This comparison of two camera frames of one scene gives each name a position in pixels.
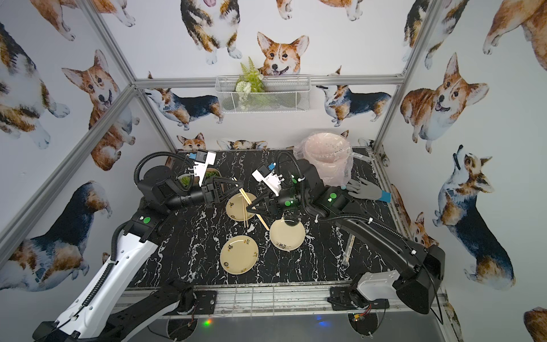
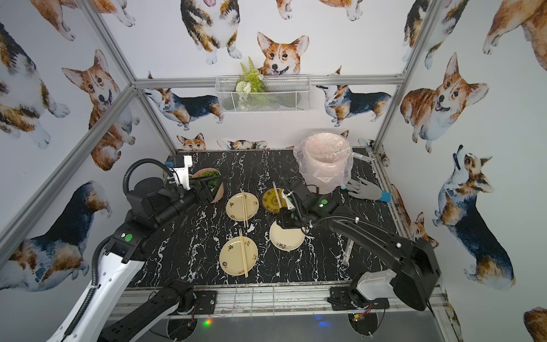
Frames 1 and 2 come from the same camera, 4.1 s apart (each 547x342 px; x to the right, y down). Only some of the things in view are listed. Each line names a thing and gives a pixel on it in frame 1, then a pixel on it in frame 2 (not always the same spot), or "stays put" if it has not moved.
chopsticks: (250, 202) → (246, 273)
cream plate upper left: (234, 206) stays put
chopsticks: (348, 249) stays put
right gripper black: (275, 209) → (285, 222)
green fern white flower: (251, 81) stays put
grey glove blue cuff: (362, 189) stays put
